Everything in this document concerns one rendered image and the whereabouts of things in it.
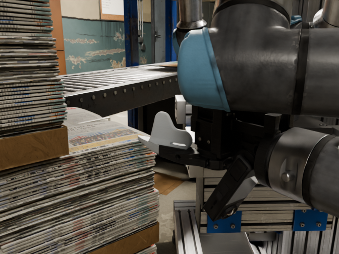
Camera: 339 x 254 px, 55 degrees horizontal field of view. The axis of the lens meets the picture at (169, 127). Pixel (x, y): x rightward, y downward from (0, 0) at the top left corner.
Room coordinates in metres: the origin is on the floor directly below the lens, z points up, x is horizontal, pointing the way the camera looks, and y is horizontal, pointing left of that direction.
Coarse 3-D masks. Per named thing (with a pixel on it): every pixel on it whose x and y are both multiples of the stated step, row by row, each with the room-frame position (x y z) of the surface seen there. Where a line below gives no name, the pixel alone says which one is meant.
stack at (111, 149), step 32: (96, 128) 0.63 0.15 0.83; (128, 128) 0.63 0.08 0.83; (64, 160) 0.46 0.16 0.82; (96, 160) 0.50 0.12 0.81; (128, 160) 0.53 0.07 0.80; (0, 192) 0.41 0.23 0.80; (32, 192) 0.43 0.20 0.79; (64, 192) 0.46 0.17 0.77; (96, 192) 0.49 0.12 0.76; (128, 192) 0.53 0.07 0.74; (0, 224) 0.40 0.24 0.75; (32, 224) 0.43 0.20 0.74; (64, 224) 0.45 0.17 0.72; (96, 224) 0.49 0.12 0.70; (128, 224) 0.53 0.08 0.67
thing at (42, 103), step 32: (0, 0) 0.42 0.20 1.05; (32, 0) 0.44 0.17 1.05; (0, 32) 0.41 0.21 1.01; (32, 32) 0.45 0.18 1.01; (0, 64) 0.40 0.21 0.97; (32, 64) 0.43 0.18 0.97; (0, 96) 0.40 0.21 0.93; (32, 96) 0.43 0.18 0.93; (64, 96) 0.45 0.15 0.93; (0, 128) 0.40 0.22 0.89; (32, 128) 0.43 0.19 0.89
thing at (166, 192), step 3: (180, 180) 2.16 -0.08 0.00; (183, 180) 2.16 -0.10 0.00; (177, 183) 2.11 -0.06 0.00; (180, 183) 2.11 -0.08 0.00; (171, 186) 2.06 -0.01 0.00; (174, 186) 2.06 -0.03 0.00; (177, 186) 2.06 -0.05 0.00; (168, 189) 2.01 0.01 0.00; (171, 189) 2.01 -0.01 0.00; (165, 192) 1.97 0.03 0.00; (168, 192) 1.97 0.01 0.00; (165, 195) 1.93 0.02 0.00
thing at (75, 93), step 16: (144, 80) 1.60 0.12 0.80; (160, 80) 1.69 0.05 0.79; (176, 80) 1.82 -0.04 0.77; (80, 96) 1.21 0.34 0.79; (96, 96) 1.29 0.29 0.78; (112, 96) 1.37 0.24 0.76; (128, 96) 1.46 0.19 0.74; (144, 96) 1.57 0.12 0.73; (160, 96) 1.69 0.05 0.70; (96, 112) 1.28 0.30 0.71; (112, 112) 1.36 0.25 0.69
